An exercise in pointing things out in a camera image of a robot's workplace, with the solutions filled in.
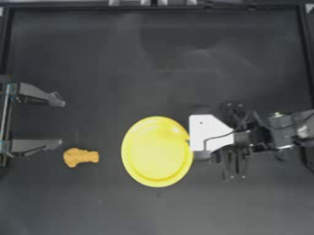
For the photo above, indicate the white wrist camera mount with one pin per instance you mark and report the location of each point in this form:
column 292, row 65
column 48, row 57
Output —
column 209, row 131

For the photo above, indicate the toy fried chicken nugget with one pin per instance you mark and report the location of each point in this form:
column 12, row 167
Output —
column 79, row 157

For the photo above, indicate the black frame crossbar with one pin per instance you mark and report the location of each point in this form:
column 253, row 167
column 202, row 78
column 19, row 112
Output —
column 82, row 4

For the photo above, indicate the black frame post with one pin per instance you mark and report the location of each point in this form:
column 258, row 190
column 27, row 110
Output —
column 3, row 42
column 306, row 42

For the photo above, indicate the yellow oval plate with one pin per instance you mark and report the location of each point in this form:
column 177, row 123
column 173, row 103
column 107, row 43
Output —
column 155, row 151

